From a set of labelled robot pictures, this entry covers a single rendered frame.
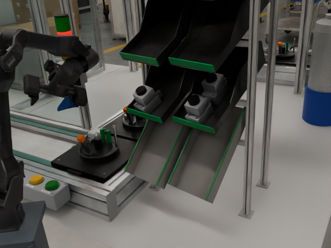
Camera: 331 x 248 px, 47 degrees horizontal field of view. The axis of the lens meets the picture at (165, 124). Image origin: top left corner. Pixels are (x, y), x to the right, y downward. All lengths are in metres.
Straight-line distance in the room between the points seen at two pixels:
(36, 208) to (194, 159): 0.44
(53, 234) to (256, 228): 0.60
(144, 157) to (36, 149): 0.56
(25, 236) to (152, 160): 0.43
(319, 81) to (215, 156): 0.76
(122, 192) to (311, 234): 0.57
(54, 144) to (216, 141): 0.74
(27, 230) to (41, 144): 0.71
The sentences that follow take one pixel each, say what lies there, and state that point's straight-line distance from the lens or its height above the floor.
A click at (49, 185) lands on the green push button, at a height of 0.97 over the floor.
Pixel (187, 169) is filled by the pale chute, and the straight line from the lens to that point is 1.09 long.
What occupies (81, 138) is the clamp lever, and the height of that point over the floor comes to 1.07.
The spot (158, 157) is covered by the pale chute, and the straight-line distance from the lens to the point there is 1.13.
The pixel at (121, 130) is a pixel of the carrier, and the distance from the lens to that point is 1.49.
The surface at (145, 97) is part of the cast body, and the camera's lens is 1.02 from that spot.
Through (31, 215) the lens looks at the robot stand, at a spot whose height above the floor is 1.06.
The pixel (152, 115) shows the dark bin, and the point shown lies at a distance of 1.01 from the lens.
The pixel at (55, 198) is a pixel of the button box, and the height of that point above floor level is 0.95.
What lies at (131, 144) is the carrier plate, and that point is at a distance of 1.37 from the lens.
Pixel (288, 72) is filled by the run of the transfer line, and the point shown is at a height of 0.93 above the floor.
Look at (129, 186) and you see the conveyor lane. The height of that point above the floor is 0.92.
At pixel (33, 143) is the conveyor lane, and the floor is 0.92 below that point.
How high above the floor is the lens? 1.63
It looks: 26 degrees down
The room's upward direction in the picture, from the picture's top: 4 degrees counter-clockwise
